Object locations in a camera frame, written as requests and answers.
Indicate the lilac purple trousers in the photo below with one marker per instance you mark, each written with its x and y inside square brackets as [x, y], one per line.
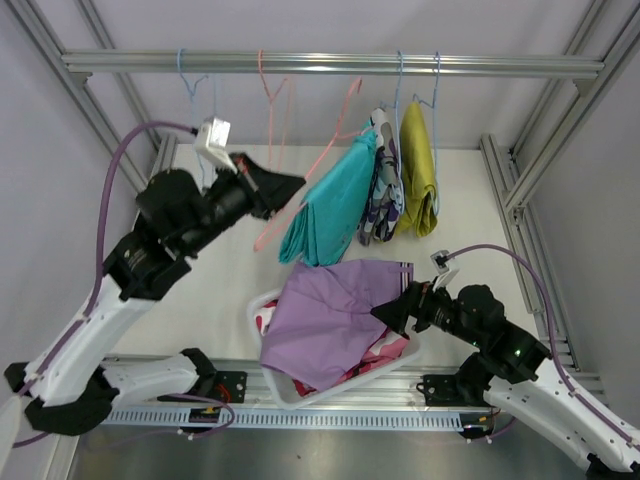
[318, 331]

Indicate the light blue wire hanger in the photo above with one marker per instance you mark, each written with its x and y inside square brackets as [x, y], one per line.
[199, 107]

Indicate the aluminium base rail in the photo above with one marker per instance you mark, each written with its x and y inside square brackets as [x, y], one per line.
[395, 391]

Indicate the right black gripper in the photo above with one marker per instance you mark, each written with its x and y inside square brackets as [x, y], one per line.
[415, 299]

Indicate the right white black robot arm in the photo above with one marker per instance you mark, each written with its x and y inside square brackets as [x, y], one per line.
[513, 371]

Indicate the blue hanger under camouflage trousers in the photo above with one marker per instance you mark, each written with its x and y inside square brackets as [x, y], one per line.
[396, 109]

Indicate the purple grey camouflage trousers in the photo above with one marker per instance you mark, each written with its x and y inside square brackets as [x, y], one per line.
[386, 201]

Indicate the white slotted cable duct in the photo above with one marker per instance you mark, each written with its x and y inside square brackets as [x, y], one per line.
[164, 416]

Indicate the olive yellow trousers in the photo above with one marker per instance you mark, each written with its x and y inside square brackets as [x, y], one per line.
[418, 174]

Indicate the aluminium hanging rail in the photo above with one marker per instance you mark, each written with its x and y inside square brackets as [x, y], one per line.
[361, 64]

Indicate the left aluminium frame posts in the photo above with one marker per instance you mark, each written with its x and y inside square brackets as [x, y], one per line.
[41, 35]

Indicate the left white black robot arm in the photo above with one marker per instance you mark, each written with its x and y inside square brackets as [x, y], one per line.
[70, 390]

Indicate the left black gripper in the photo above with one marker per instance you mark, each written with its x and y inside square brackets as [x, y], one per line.
[268, 192]

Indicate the blue hanger under olive trousers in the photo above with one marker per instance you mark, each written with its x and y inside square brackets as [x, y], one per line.
[433, 106]

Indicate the pink wire hanger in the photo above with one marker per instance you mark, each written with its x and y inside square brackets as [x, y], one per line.
[287, 83]

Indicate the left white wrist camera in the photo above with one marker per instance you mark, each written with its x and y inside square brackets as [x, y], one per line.
[211, 141]

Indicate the white plastic basket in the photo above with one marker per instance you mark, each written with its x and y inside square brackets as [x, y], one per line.
[260, 320]

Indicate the teal trousers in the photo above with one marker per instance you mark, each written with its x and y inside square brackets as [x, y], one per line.
[321, 232]

